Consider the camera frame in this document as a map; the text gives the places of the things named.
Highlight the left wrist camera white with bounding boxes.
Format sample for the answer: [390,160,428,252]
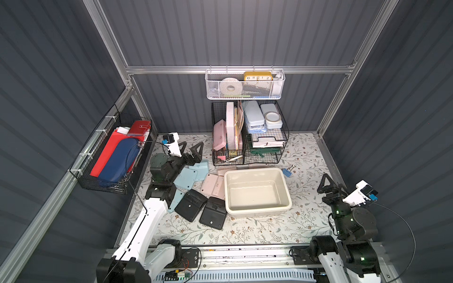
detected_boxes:
[162,132,182,158]

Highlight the light blue calculator middle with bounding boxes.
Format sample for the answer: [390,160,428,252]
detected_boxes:
[174,167,198,190]

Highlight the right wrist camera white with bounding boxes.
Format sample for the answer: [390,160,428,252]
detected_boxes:
[343,180,378,207]

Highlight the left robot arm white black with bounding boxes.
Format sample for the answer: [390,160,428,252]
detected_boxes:
[96,141,204,283]

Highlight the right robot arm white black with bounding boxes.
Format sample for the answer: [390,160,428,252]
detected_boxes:
[309,173,382,283]

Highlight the white mesh hanging basket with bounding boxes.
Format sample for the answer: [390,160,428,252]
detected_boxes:
[205,68,286,100]

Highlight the white tape roll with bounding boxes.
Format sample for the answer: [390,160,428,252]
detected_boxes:
[219,77,243,97]

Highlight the floral table mat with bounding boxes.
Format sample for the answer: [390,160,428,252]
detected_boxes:
[118,132,355,247]

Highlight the blue binder clip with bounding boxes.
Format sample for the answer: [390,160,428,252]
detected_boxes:
[282,165,296,178]

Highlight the white round tape box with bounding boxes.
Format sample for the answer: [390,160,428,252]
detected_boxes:
[260,103,283,130]

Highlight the pink case in organizer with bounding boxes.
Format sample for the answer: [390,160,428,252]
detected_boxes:
[212,120,227,151]

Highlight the pink upright book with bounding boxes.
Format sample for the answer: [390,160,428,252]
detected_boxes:
[225,102,235,150]

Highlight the black calculator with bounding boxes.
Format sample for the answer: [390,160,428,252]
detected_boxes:
[175,189,208,222]
[199,197,227,230]

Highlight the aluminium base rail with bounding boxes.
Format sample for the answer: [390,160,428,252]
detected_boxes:
[102,243,394,283]

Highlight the red wallet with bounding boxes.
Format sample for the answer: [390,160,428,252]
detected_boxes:
[127,120,152,137]

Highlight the black wire desk organizer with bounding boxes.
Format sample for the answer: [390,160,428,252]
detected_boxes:
[212,117,290,166]

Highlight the light blue calculator upper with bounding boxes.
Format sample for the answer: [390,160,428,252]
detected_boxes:
[189,159,210,182]

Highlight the light blue pencil case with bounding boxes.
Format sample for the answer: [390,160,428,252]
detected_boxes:
[243,100,265,127]

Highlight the yellow clock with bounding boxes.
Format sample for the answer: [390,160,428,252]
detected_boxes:
[244,71,273,81]

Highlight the pink calculator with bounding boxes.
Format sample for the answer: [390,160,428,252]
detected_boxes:
[200,174,225,200]
[217,166,241,176]

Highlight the beige plastic storage box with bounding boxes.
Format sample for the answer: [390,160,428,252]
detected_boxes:
[224,167,293,218]

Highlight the navy blue pouch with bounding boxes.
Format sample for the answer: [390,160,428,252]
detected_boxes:
[97,138,140,187]

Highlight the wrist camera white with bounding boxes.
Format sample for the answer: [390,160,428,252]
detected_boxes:
[162,132,182,158]
[343,180,378,207]

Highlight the light blue calculator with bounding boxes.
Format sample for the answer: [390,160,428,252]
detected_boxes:
[174,167,198,190]
[189,159,210,182]
[168,189,185,213]

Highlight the light blue calculator lower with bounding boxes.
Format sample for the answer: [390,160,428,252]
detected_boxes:
[168,189,185,213]

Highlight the black wire side basket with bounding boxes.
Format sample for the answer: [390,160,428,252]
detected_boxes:
[70,107,153,195]

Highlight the red folder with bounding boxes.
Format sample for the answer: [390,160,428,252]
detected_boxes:
[90,127,130,178]

